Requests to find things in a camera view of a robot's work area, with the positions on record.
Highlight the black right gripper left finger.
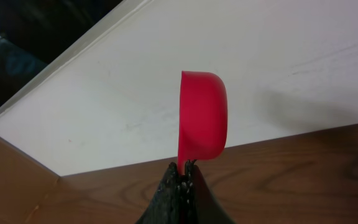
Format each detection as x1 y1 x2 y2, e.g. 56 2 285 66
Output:
135 162 180 224

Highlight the brown cardboard box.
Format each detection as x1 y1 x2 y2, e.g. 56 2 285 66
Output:
0 139 59 224

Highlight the red measuring scoop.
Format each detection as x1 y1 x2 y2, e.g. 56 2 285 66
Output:
177 71 228 174

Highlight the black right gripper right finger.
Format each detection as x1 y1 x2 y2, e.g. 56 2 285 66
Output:
185 160 235 224

